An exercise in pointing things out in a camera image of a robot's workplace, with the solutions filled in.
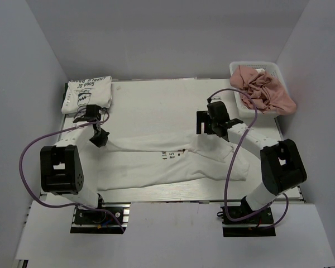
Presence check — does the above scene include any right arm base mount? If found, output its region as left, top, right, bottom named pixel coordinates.
left=217, top=206, right=276, bottom=238

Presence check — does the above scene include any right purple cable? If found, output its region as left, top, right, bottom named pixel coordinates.
left=206, top=88, right=290, bottom=229

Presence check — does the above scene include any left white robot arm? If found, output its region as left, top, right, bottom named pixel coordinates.
left=40, top=104, right=109, bottom=223

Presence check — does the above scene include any folded white Charlie Brown t-shirt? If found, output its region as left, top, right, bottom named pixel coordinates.
left=61, top=76, right=112, bottom=114

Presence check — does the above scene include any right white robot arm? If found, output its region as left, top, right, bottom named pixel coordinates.
left=196, top=101, right=307, bottom=223

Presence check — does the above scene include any pink t-shirt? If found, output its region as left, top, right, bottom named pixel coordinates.
left=230, top=65, right=296, bottom=115

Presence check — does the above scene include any white plastic basket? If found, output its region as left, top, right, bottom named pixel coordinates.
left=229, top=61, right=289, bottom=118

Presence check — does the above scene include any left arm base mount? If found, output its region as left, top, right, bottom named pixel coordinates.
left=70, top=203, right=130, bottom=235

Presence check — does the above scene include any white graphic t-shirt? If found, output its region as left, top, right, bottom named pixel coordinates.
left=98, top=130, right=249, bottom=191

